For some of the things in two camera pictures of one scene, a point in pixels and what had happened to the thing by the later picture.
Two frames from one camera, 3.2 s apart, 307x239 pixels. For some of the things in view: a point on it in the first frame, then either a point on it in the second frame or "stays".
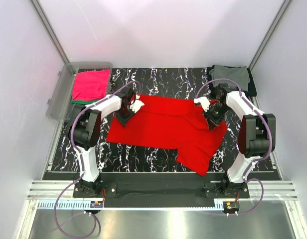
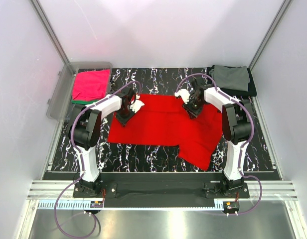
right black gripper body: (215, 114) to (194, 106)
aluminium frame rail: (274, 190) stays
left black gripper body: (123, 115) stays
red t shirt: (174, 122) stays
